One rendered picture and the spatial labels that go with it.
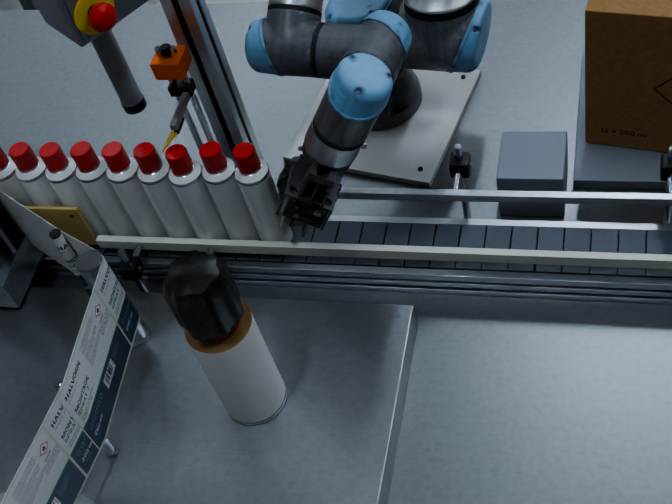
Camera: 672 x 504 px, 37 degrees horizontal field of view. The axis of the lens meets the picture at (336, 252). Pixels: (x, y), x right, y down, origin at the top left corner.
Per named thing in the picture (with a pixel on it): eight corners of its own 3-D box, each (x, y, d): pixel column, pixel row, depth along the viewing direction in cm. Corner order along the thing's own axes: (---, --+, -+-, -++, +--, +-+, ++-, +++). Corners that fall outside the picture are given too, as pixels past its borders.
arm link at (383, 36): (334, 2, 136) (306, 51, 130) (412, 6, 132) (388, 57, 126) (344, 49, 142) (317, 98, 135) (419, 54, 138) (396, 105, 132)
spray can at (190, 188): (198, 253, 159) (154, 166, 143) (203, 227, 162) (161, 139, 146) (229, 250, 158) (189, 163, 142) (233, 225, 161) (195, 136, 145)
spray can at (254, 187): (257, 250, 157) (220, 161, 141) (268, 224, 160) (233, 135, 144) (287, 254, 155) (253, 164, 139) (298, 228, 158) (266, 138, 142)
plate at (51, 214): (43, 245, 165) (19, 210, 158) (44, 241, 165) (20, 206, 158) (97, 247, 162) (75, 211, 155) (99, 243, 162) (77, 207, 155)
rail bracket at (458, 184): (454, 246, 156) (442, 175, 143) (459, 210, 160) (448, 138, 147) (474, 247, 155) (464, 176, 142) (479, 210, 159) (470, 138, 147)
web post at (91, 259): (118, 346, 150) (67, 272, 136) (127, 321, 153) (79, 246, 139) (145, 348, 149) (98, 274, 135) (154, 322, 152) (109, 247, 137)
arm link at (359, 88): (406, 64, 126) (386, 108, 121) (377, 119, 134) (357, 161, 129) (350, 36, 125) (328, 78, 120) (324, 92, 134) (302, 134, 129)
